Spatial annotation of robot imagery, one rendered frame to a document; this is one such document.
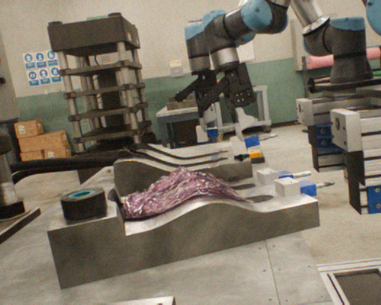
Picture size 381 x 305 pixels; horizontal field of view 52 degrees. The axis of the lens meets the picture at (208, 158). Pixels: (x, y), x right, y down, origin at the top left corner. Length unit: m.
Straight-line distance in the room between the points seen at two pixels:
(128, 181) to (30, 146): 6.88
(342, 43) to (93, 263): 1.12
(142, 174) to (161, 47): 6.62
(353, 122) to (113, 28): 4.33
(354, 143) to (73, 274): 0.67
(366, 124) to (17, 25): 7.75
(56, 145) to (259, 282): 7.23
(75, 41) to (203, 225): 4.57
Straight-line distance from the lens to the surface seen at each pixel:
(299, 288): 0.62
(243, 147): 1.08
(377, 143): 0.99
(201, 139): 1.38
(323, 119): 1.46
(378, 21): 0.89
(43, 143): 7.83
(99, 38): 5.10
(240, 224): 0.75
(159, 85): 7.61
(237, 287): 0.63
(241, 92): 1.09
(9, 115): 1.66
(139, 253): 0.72
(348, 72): 1.48
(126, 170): 1.09
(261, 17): 1.04
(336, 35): 1.51
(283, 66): 7.75
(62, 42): 5.22
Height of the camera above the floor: 1.12
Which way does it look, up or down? 11 degrees down
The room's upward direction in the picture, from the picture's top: 8 degrees counter-clockwise
